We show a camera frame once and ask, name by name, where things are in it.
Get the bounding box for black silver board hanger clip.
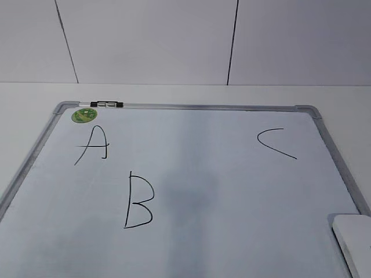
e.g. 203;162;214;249
90;101;123;108

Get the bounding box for white rectangular board eraser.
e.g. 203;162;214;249
327;214;370;277

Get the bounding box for green round magnet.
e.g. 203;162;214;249
71;108;98;124

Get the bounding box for white framed whiteboard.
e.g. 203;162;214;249
1;101;370;277

